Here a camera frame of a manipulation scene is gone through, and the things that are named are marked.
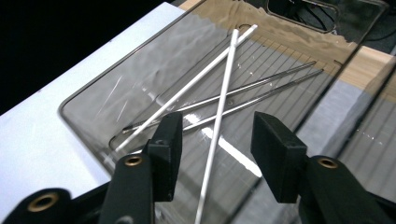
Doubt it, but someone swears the metal chopstick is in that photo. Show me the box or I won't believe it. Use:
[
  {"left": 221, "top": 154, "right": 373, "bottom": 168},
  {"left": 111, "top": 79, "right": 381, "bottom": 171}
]
[
  {"left": 121, "top": 60, "right": 318, "bottom": 134},
  {"left": 181, "top": 68, "right": 324, "bottom": 132}
]

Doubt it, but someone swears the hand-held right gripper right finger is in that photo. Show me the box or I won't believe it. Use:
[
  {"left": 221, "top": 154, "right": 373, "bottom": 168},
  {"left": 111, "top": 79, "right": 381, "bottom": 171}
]
[{"left": 249, "top": 110, "right": 396, "bottom": 224}]

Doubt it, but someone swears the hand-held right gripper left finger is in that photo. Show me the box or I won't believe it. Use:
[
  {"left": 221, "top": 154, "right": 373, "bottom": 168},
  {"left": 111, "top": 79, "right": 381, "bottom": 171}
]
[{"left": 98, "top": 111, "right": 185, "bottom": 224}]

